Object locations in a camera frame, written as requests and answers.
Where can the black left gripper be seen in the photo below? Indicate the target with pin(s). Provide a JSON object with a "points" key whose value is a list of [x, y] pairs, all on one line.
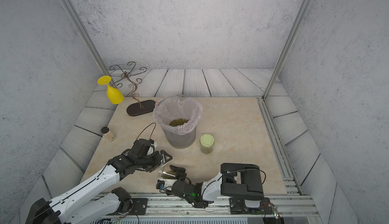
{"points": [[158, 160]]}

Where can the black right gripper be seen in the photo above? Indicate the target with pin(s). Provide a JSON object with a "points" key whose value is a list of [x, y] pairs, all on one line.
{"points": [[178, 172]]}

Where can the glass jar with green lid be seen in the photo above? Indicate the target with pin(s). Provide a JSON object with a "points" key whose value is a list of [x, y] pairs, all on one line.
{"points": [[207, 143]]}

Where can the grey bin with plastic liner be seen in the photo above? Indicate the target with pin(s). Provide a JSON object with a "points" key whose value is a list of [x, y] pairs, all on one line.
{"points": [[178, 116]]}

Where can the glass jar with beige lid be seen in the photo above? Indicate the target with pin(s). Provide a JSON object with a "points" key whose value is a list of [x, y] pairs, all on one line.
{"points": [[167, 172]]}

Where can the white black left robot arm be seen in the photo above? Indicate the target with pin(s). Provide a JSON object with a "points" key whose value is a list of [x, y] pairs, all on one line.
{"points": [[75, 206]]}

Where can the pile of green mung beans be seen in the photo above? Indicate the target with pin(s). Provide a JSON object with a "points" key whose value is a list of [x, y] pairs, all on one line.
{"points": [[178, 122]]}

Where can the dark metal scroll stand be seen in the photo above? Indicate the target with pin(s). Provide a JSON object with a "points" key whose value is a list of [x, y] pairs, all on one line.
{"points": [[139, 107]]}

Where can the small black-capped spice bottle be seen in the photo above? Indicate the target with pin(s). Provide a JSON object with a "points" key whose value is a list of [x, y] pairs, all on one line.
{"points": [[109, 135]]}

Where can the yellow plastic goblet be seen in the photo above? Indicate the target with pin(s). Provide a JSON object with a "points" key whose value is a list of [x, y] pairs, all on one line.
{"points": [[114, 95]]}

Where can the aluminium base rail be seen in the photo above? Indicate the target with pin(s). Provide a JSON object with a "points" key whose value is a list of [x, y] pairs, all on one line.
{"points": [[292, 208]]}

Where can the left aluminium frame post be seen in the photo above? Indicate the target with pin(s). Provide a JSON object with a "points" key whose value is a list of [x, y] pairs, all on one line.
{"points": [[71, 11]]}

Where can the aluminium frame post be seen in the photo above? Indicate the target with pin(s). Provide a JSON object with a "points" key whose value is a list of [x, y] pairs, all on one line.
{"points": [[287, 46], [71, 11]]}

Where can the right aluminium frame post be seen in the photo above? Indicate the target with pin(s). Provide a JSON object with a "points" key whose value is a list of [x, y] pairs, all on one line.
{"points": [[287, 46]]}

